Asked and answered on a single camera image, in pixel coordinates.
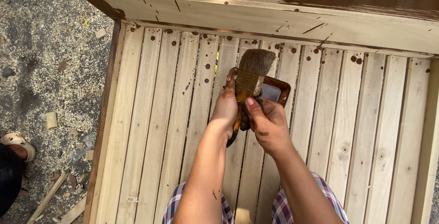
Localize person's right hand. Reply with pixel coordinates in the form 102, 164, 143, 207
245, 97, 293, 155

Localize person's left hand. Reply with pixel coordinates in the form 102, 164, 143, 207
210, 75, 239, 138

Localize brown stained paint brush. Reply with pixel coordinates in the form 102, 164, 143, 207
226, 49, 277, 148

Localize brown stained plastic tray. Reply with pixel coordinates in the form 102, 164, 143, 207
227, 67, 292, 108

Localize person's plaid shorts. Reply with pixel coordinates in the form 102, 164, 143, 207
162, 172, 350, 224

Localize clear plastic scrap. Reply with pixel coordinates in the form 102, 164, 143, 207
70, 134, 95, 163

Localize small wooden block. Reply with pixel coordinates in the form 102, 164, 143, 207
45, 112, 58, 129

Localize flat wooden offcut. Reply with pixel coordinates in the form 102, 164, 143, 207
59, 197, 87, 224

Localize thin wooden strip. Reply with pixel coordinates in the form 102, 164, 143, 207
27, 172, 68, 224

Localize beige sandal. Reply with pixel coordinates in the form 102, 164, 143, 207
0, 132, 36, 163

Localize slatted wooden bed frame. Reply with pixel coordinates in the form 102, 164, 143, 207
55, 0, 439, 224

